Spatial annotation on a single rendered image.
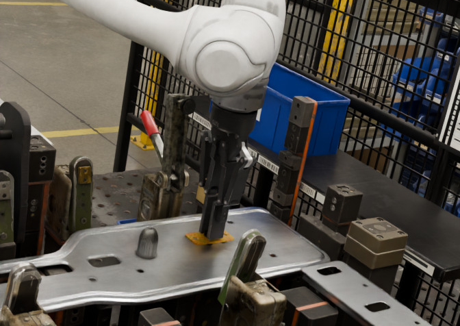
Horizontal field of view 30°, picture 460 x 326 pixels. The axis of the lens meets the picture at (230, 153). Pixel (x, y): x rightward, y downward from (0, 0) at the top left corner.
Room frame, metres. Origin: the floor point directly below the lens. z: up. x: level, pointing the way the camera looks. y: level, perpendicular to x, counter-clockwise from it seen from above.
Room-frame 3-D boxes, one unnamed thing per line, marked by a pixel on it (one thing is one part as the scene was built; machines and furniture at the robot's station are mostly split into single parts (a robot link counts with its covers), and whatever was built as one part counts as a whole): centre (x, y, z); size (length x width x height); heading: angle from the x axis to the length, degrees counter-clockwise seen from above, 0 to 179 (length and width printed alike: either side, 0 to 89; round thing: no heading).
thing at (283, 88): (1.91, -0.08, 1.10); 0.30 x 0.17 x 0.13; 40
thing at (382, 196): (1.77, -0.20, 1.02); 0.90 x 0.22 x 0.03; 39
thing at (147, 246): (1.26, 0.10, 1.02); 0.03 x 0.03 x 0.07
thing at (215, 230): (1.33, 0.00, 1.05); 0.03 x 0.01 x 0.07; 129
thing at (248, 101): (1.34, 0.01, 1.28); 0.09 x 0.09 x 0.06
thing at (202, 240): (1.34, 0.01, 1.02); 0.08 x 0.04 x 0.01; 129
